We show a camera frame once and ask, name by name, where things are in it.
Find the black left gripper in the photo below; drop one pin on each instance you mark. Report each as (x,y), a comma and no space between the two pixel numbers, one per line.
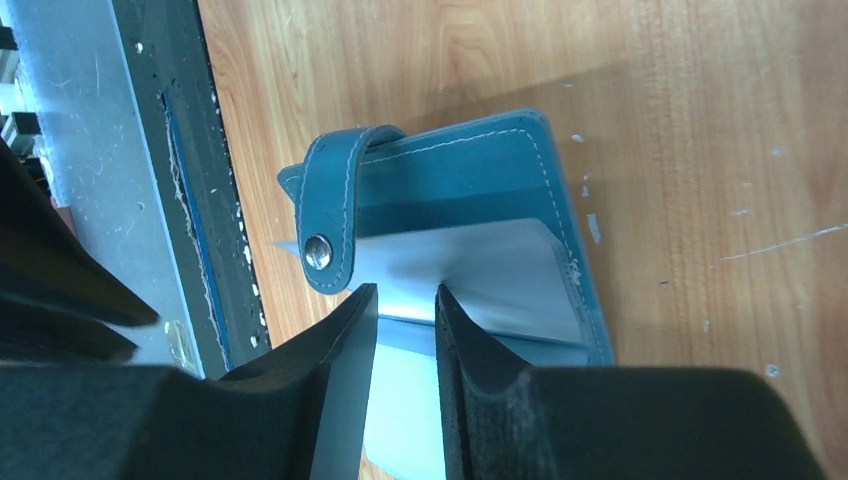
(58,304)

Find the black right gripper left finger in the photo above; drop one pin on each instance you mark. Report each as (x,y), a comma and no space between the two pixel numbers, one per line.
(296,412)

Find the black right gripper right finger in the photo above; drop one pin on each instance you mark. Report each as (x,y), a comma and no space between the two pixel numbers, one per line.
(504,418)

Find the blue leather card holder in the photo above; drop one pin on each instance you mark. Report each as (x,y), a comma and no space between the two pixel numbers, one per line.
(481,207)

